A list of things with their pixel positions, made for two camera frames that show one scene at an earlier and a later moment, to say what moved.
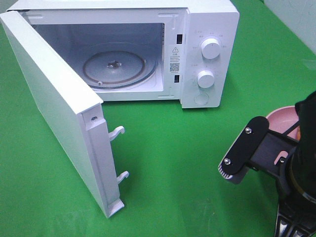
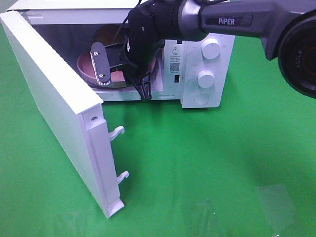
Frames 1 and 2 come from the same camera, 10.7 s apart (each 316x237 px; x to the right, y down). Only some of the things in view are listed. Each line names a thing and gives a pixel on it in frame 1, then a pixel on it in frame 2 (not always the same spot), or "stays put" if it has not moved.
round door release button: x=201 y=99 stays put
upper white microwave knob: x=211 y=48 stays put
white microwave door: x=76 y=109 stays put
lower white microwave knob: x=205 y=79 stays put
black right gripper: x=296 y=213 → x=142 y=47
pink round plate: x=281 y=119 → x=85 y=65
